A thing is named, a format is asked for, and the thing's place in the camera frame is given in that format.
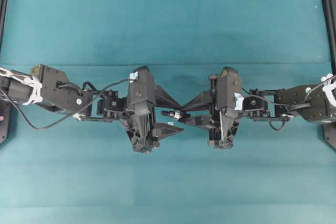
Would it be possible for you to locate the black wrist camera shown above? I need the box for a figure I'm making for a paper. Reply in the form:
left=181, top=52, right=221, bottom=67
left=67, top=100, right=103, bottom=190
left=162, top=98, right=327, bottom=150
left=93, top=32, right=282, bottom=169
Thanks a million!
left=214, top=67, right=244, bottom=111
left=127, top=66, right=156, bottom=115

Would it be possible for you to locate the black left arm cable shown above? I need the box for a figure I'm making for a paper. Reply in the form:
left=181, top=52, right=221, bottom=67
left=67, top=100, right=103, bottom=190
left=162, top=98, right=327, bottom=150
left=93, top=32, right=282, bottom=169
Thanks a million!
left=0, top=78, right=132, bottom=130

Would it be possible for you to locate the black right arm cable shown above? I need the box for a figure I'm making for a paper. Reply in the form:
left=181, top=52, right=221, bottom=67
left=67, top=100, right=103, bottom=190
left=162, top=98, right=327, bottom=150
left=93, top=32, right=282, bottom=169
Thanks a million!
left=241, top=77, right=329, bottom=132

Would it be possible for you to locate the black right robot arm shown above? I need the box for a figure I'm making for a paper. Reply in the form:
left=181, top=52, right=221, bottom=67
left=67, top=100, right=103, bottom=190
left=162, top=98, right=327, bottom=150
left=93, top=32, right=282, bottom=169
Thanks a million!
left=175, top=74, right=335, bottom=149

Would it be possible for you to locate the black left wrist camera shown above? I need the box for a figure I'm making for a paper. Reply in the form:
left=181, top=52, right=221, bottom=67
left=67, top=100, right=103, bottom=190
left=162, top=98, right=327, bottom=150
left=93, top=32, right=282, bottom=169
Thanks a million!
left=127, top=66, right=156, bottom=115

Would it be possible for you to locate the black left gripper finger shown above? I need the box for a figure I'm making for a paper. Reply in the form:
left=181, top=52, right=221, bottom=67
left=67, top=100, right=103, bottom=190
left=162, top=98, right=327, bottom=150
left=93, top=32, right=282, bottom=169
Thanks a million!
left=155, top=84, right=181, bottom=110
left=153, top=123, right=184, bottom=139

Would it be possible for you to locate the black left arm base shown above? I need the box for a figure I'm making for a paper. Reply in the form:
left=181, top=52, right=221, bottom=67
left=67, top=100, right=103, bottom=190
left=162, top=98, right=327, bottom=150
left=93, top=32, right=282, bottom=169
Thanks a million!
left=0, top=101, right=12, bottom=144

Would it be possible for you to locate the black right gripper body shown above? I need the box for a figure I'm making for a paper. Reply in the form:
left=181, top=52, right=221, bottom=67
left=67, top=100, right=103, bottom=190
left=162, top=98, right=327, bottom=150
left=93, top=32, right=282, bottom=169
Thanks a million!
left=207, top=89, right=275, bottom=150

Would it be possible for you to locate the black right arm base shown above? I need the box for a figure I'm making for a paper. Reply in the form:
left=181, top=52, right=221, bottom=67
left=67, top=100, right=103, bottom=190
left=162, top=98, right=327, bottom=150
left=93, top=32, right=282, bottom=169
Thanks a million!
left=318, top=122, right=335, bottom=152

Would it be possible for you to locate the dark threaded metal shaft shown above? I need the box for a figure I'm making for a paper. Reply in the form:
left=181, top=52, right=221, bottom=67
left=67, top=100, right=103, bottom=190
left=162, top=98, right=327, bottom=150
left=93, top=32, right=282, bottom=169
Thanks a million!
left=161, top=110, right=191, bottom=120

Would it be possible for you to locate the teal table cloth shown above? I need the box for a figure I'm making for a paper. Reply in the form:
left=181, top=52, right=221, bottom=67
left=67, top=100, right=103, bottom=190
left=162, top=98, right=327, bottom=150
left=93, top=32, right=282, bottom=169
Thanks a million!
left=1, top=0, right=335, bottom=223

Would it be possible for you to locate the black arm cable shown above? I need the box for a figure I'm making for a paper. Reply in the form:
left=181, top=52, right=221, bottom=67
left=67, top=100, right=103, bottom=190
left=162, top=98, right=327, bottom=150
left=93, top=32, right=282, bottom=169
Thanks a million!
left=241, top=77, right=329, bottom=132
left=0, top=78, right=132, bottom=130

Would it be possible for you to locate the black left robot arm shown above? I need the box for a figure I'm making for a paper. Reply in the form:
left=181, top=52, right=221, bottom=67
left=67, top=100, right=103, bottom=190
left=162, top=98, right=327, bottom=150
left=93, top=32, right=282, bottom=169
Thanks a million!
left=1, top=65, right=182, bottom=153

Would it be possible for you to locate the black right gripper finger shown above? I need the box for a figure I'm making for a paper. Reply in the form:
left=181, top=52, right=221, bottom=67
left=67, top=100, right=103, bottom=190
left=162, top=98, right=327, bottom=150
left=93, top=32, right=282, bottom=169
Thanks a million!
left=179, top=115, right=212, bottom=130
left=181, top=90, right=212, bottom=111

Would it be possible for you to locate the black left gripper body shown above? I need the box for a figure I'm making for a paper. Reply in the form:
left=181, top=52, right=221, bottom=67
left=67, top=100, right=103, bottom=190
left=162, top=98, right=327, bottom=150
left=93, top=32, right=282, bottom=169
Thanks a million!
left=97, top=90, right=160, bottom=153

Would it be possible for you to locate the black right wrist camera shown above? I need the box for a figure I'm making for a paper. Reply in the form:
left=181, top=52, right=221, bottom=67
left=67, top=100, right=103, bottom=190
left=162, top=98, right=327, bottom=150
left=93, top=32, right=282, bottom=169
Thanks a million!
left=214, top=67, right=244, bottom=111

